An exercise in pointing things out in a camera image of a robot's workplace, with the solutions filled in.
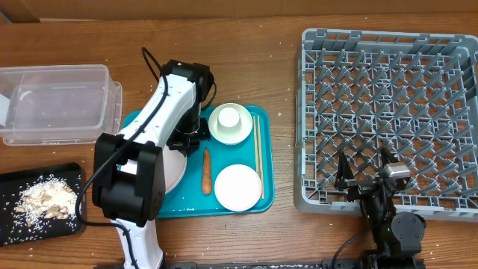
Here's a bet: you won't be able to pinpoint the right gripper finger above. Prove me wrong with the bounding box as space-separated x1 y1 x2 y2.
334 152 355 190
380 146 398 167

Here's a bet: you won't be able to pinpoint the large white plate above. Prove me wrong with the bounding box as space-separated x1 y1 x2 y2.
163 146 187 194

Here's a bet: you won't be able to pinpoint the white cup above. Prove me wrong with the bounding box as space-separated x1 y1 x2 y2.
217 107 240 128

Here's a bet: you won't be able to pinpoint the white bowl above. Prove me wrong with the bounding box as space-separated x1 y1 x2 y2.
208 103 252 145

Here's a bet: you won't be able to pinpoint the rice and peanut shells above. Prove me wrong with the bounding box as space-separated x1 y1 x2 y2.
1 174 81 245

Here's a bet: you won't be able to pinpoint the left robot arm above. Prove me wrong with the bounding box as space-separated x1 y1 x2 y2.
92 60 215 268

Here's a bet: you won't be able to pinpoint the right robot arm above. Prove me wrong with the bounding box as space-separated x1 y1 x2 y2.
330 147 426 268

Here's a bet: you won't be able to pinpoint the grey dishwasher rack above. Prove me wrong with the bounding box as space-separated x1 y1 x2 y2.
294 28 477 222

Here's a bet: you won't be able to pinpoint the black waste tray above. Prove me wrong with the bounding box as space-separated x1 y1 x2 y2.
1 162 84 246

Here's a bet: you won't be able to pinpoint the orange carrot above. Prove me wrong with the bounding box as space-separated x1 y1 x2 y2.
202 148 212 195

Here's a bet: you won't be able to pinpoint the right wooden chopstick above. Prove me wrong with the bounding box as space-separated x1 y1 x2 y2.
257 116 265 200

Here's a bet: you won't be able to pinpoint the clear plastic bin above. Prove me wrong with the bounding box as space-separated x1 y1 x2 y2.
1 64 122 146

